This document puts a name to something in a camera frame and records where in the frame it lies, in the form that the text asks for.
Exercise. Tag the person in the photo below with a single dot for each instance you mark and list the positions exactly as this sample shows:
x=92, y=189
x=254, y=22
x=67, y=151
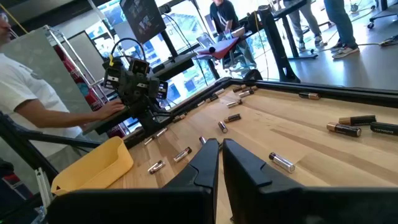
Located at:
x=222, y=14
x=340, y=21
x=306, y=18
x=25, y=93

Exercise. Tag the yellow plastic bin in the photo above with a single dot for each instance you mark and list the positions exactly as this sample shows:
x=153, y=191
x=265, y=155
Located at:
x=93, y=168

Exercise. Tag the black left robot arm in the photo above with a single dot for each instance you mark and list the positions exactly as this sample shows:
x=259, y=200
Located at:
x=149, y=119

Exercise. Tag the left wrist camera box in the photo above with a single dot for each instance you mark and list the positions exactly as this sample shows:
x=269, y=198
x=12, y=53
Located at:
x=139, y=67

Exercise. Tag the black monitor on stand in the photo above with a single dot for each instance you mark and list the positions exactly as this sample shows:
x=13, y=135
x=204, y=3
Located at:
x=143, y=18

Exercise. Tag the grey side desk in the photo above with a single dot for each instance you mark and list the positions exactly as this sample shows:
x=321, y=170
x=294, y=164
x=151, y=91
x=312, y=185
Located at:
x=102, y=124

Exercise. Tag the red fabric sheet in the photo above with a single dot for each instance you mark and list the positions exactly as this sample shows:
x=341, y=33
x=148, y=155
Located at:
x=222, y=46

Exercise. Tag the black office chair base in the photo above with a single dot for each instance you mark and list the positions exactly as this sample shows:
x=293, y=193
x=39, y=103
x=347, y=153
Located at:
x=381, y=15

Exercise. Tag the silver battery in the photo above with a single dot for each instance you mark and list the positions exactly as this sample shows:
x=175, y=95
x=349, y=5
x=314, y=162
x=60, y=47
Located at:
x=282, y=162
x=246, y=93
x=179, y=117
x=148, y=140
x=156, y=166
x=200, y=103
x=182, y=154
x=202, y=140
x=234, y=103
x=161, y=132
x=222, y=127
x=219, y=91

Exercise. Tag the black pedestal stand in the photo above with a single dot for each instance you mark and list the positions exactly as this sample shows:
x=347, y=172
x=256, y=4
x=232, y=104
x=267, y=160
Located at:
x=273, y=46

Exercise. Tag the white frame bracket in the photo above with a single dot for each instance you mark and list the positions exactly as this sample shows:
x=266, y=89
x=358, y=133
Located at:
x=42, y=186

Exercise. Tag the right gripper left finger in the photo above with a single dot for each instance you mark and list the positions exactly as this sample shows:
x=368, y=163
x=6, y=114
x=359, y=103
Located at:
x=186, y=202

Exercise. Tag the silver metal rack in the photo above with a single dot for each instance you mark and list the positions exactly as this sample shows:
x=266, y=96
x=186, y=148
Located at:
x=69, y=56

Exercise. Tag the black standing desk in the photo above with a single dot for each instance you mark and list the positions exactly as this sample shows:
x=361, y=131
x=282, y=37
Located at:
x=290, y=37

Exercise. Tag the person's hand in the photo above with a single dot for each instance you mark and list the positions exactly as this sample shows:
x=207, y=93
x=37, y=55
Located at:
x=110, y=109

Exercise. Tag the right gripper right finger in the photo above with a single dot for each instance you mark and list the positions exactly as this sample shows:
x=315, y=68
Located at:
x=264, y=202

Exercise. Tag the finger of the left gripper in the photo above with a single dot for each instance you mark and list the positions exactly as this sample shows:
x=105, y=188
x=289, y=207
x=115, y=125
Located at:
x=159, y=90
x=112, y=78

